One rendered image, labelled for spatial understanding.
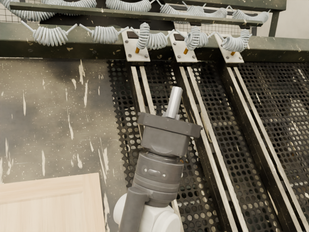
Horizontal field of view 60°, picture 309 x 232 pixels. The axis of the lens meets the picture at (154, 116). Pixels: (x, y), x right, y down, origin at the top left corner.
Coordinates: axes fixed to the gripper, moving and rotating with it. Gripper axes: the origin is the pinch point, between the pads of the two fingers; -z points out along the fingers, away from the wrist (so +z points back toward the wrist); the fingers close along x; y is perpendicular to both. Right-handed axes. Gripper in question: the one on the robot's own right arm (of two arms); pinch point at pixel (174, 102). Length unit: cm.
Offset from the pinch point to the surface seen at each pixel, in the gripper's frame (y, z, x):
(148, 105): 52, -1, 19
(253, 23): 75, -49, -15
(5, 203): 20, 39, 47
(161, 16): 52, -37, 22
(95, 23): 85, -41, 68
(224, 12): 118, -71, 2
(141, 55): 58, -21, 28
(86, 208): 30, 37, 25
